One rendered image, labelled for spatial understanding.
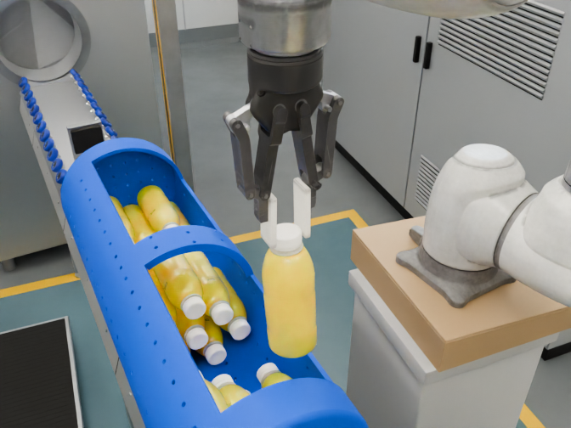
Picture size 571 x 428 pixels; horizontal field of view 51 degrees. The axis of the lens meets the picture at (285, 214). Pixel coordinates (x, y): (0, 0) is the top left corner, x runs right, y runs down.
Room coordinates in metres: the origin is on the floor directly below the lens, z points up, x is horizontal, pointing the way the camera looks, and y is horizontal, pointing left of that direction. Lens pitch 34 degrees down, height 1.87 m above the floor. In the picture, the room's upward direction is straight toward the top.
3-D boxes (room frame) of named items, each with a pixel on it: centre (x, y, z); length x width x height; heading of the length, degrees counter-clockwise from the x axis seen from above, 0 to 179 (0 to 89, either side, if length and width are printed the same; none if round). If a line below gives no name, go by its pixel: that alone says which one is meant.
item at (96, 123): (1.62, 0.60, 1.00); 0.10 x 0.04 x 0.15; 118
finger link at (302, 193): (0.59, -0.02, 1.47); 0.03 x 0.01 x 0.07; 27
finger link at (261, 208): (0.56, 0.04, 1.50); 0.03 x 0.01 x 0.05; 117
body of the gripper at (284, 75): (0.58, 0.00, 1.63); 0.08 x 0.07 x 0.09; 117
